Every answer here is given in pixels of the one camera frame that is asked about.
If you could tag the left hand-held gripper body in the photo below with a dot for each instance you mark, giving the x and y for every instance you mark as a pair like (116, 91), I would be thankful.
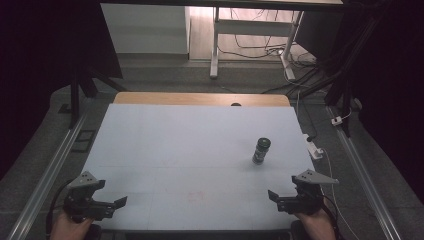
(80, 205)

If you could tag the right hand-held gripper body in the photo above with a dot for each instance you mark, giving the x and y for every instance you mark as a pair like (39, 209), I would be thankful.
(305, 201)

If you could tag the person's left hand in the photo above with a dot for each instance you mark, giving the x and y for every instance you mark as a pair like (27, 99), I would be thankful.
(68, 230)

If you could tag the person's right hand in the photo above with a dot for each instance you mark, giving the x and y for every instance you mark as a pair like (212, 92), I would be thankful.
(318, 226)

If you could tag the dark green can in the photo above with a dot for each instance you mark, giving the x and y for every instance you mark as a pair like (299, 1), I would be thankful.
(261, 150)

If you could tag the white power strip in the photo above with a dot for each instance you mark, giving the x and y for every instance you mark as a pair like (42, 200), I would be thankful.
(312, 148)

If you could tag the white table mat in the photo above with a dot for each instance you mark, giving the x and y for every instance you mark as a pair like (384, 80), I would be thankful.
(186, 150)

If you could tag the small white adapter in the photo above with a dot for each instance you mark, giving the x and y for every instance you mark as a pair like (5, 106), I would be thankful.
(337, 120)

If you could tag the black stand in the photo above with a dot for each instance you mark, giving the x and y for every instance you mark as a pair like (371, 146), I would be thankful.
(76, 96)
(343, 73)

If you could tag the wooden table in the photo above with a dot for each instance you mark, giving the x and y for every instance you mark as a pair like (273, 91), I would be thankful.
(186, 99)

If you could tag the black curtain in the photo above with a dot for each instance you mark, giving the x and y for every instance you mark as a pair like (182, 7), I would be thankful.
(386, 83)
(40, 66)

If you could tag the white-legged desk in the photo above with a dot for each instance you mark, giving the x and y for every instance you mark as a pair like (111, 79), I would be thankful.
(253, 27)

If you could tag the aluminium rail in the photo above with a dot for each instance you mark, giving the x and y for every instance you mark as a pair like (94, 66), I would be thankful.
(363, 180)
(46, 180)

